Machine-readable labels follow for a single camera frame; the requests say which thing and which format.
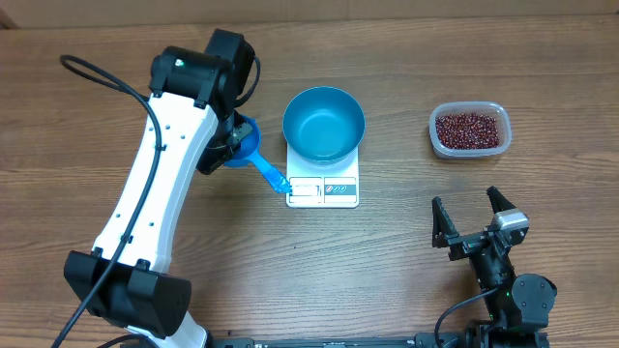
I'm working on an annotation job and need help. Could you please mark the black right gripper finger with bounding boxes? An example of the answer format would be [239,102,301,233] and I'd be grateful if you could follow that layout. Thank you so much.
[486,186,516,214]
[431,196,459,248]

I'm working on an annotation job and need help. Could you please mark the blue plastic measuring scoop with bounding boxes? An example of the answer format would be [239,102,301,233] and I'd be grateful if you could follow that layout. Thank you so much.
[224,116,291,193]

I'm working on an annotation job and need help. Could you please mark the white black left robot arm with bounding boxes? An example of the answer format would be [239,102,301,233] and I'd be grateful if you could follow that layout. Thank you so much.
[64,29,259,347]

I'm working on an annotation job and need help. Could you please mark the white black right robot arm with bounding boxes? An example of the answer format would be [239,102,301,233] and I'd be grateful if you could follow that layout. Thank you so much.
[431,187,557,347]

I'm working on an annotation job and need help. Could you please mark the teal blue bowl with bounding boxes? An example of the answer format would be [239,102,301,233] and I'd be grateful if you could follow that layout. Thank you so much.
[282,86,367,164]

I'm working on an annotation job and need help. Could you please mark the white digital kitchen scale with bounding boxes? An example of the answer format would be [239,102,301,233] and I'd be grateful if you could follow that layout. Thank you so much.
[285,146,360,209]

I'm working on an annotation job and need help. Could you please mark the red adzuki beans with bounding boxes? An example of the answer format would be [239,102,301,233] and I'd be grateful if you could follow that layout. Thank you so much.
[435,112,500,150]

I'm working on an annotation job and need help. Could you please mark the clear plastic bean container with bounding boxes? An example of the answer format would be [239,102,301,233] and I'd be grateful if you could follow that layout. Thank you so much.
[428,101,513,159]

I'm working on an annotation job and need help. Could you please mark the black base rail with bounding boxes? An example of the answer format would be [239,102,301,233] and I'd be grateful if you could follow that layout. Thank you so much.
[206,333,439,348]

